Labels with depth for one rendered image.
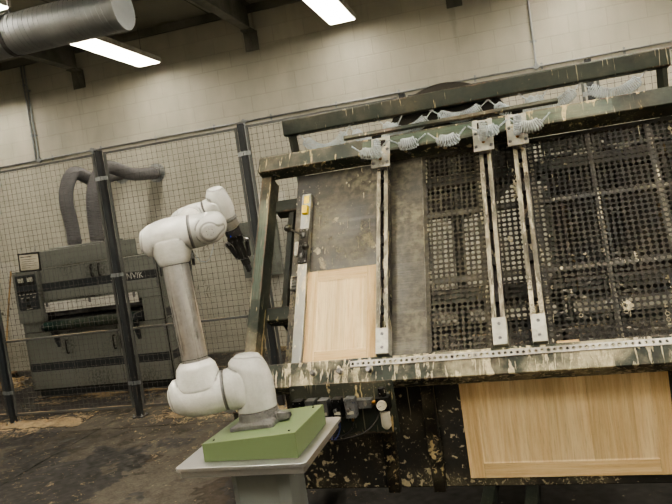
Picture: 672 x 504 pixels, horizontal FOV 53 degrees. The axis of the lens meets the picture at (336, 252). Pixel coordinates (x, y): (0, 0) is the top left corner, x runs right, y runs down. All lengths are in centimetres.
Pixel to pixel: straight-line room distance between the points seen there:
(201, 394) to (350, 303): 101
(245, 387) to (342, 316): 86
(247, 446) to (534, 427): 141
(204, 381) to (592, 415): 173
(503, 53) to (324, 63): 210
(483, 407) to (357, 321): 71
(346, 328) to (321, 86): 554
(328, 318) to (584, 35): 566
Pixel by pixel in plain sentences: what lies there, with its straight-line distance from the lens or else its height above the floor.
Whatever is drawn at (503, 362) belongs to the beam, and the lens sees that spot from 302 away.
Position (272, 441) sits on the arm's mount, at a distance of 249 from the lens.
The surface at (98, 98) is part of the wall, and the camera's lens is 978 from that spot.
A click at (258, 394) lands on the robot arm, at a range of 260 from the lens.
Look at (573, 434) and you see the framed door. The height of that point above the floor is 44.
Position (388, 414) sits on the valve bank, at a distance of 308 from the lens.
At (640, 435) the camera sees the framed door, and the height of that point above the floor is 43.
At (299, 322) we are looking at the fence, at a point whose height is 108.
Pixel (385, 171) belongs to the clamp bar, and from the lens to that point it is 356.
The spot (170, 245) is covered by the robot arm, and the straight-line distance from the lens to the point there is 259.
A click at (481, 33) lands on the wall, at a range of 828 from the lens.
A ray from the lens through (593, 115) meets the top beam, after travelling 353.
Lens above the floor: 157
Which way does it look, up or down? 3 degrees down
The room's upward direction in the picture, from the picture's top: 8 degrees counter-clockwise
